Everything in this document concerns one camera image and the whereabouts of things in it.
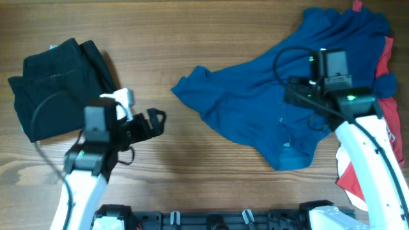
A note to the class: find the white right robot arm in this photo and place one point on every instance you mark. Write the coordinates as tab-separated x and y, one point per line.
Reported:
355	116

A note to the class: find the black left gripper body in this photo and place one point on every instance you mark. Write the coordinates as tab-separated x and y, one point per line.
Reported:
134	131

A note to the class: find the white t-shirt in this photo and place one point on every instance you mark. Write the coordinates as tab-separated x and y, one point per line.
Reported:
347	177

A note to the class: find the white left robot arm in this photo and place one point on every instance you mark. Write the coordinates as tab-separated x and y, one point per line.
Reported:
88	167

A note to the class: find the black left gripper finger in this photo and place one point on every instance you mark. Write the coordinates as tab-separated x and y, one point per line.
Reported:
157	120
125	98

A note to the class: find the folded black garment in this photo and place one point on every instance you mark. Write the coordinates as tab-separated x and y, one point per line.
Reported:
56	85

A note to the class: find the blue polo shirt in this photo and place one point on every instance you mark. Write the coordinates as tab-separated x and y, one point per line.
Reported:
244	103

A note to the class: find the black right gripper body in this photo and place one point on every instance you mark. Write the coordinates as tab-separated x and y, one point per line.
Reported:
303	88

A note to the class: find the red t-shirt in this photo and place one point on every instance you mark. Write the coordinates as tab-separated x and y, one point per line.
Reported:
385	84

